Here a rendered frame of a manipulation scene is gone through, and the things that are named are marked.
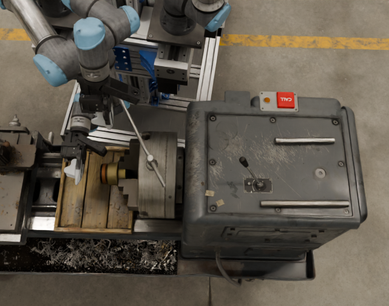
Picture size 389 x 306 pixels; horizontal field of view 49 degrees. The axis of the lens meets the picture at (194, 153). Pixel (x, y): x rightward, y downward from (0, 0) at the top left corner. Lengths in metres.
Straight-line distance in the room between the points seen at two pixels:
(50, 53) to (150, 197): 0.55
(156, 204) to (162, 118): 1.25
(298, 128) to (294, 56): 1.76
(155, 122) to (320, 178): 1.40
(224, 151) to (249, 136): 0.10
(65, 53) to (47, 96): 1.65
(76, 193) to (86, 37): 0.86
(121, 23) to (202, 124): 0.48
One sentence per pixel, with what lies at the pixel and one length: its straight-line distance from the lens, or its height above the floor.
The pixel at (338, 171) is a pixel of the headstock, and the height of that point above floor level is 1.26.
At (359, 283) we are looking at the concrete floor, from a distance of 2.80.
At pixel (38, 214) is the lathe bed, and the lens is 1.87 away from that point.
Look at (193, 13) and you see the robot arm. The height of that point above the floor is 1.34.
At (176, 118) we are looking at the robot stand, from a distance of 2.65.
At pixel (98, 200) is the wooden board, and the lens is 1.79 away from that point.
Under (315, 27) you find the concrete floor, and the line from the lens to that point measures 3.45.
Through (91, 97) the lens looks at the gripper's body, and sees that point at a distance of 1.24.
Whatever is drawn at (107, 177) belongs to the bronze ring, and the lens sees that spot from 1.58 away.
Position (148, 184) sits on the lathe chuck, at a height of 1.21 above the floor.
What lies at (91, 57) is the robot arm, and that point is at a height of 1.66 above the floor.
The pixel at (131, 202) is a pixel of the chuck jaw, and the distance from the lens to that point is 1.52.
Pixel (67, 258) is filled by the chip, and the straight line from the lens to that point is 2.10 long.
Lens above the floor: 2.58
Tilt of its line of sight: 68 degrees down
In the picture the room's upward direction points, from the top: 6 degrees clockwise
